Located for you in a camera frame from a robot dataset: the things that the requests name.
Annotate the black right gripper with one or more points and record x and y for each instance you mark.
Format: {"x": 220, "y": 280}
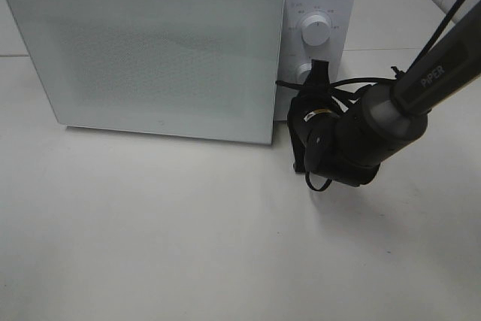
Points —
{"x": 311, "y": 119}

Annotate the white microwave door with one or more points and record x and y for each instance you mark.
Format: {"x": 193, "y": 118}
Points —
{"x": 190, "y": 68}

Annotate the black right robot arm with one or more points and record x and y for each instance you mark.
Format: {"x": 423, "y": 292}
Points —
{"x": 343, "y": 131}

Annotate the white upper power knob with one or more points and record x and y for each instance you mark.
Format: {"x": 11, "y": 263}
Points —
{"x": 315, "y": 29}

